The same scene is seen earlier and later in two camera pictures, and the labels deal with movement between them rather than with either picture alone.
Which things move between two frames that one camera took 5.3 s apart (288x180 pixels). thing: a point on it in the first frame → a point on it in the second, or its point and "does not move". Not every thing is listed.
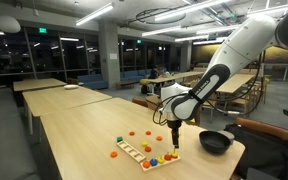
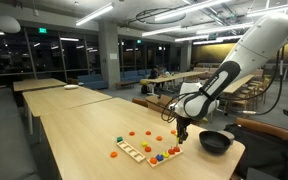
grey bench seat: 7,150 does not move
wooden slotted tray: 131,150 does not move
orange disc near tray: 148,149 does not move
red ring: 167,157 → 171,151
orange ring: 146,164 → 153,160
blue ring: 153,162 → 159,157
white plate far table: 71,86 does not move
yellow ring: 161,160 → 165,154
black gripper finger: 174,140 → 180,137
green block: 119,139 does not move
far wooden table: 36,83 does not move
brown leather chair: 265,128 does not move
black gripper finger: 175,137 → 185,135
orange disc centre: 159,138 does not move
